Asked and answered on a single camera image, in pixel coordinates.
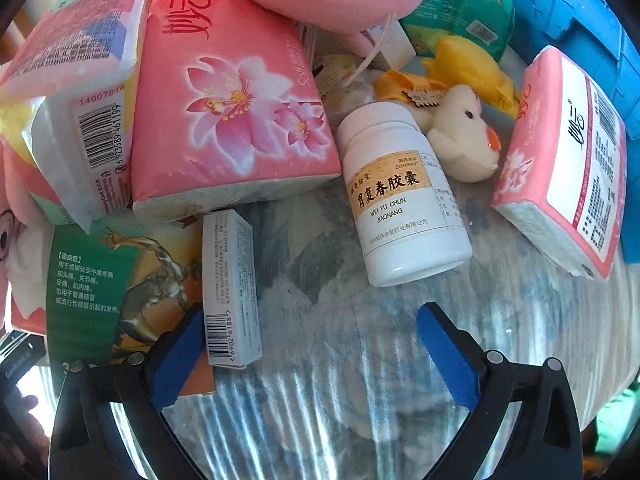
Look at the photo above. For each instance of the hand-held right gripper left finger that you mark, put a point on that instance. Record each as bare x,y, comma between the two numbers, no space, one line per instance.
175,360

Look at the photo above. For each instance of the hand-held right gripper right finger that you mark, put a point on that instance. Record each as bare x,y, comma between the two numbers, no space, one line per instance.
447,355

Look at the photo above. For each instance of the small white medicine box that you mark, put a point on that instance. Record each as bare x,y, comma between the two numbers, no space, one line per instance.
230,280

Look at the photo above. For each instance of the blue plastic crate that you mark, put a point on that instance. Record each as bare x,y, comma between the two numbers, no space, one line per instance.
575,10

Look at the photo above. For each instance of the green medicine box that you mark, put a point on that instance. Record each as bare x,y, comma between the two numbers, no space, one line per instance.
100,285

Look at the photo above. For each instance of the pink plush with stitched glasses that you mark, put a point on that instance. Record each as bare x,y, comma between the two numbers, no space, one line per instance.
20,210

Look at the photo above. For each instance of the white medicine bottle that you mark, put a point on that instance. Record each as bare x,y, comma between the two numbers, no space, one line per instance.
400,200

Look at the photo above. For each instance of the pink tissue pack white label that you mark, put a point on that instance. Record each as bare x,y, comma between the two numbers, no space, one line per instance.
565,170

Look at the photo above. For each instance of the small yellow duck plush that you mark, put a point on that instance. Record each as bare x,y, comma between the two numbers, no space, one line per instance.
465,130

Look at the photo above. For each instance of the pink floral tissue pack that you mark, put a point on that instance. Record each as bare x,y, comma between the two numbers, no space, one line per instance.
225,110

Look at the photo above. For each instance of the clear plastic bag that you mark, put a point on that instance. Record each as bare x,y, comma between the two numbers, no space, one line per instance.
345,85

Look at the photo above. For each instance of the white teal small box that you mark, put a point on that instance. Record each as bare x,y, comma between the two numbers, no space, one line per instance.
395,45

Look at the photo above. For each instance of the green tissue pack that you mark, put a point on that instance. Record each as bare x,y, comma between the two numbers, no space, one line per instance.
460,10

